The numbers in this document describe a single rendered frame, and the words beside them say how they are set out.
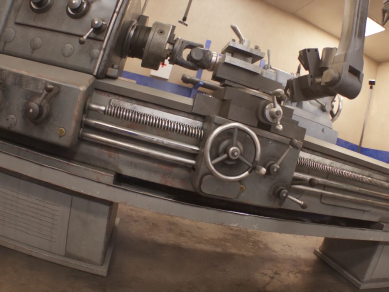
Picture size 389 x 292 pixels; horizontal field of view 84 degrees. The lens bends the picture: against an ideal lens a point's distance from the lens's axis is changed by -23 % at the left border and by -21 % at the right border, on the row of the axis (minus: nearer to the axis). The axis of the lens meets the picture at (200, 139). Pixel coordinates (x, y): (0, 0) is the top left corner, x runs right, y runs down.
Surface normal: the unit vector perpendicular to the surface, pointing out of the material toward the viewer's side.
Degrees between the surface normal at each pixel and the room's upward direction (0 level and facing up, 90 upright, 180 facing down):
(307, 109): 66
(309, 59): 90
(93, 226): 90
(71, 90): 90
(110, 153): 90
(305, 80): 115
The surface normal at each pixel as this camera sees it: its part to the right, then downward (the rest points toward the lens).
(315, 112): 0.28, -0.32
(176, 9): 0.18, 0.08
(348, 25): -0.92, -0.28
